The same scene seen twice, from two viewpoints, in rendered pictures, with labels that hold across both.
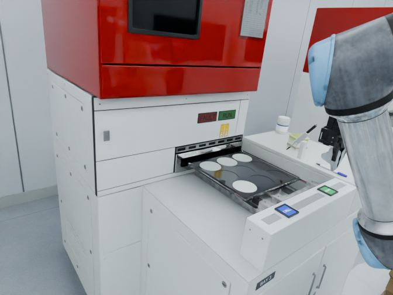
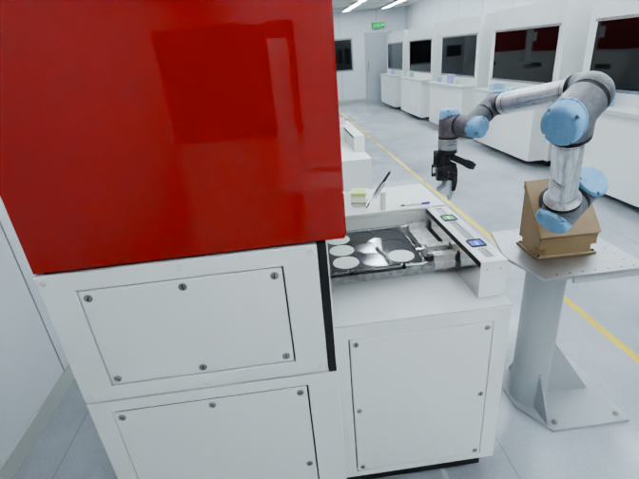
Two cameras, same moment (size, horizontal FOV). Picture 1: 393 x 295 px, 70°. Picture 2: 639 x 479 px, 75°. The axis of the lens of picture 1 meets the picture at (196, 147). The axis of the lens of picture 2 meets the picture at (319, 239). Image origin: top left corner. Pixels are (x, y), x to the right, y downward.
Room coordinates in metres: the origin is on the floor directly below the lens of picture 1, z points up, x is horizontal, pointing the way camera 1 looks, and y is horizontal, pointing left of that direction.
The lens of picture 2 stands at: (0.43, 1.11, 1.64)
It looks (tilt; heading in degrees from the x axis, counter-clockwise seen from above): 24 degrees down; 307
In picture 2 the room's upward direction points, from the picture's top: 5 degrees counter-clockwise
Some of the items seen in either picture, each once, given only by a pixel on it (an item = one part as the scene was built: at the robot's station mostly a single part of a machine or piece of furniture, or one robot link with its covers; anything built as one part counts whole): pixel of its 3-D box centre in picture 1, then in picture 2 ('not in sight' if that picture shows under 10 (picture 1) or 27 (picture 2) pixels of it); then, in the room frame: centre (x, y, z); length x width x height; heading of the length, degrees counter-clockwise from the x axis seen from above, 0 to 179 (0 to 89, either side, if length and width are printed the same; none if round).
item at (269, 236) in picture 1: (304, 217); (459, 245); (0.87, -0.41, 0.89); 0.55 x 0.09 x 0.14; 130
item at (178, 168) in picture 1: (210, 155); not in sight; (1.33, -0.08, 0.89); 0.44 x 0.02 x 0.10; 130
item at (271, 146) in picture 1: (307, 163); (371, 213); (1.36, -0.58, 0.89); 0.62 x 0.35 x 0.14; 40
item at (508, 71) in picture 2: not in sight; (537, 82); (1.47, -5.88, 1.00); 1.80 x 1.08 x 2.00; 130
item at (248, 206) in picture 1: (231, 195); (389, 273); (1.06, -0.17, 0.84); 0.50 x 0.02 x 0.03; 40
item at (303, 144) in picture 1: (300, 143); (378, 195); (1.26, -0.48, 1.03); 0.06 x 0.04 x 0.13; 40
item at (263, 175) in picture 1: (242, 171); (367, 247); (1.18, -0.23, 0.90); 0.34 x 0.34 x 0.01; 40
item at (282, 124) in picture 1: (282, 124); not in sight; (1.64, -0.50, 1.01); 0.07 x 0.07 x 0.10
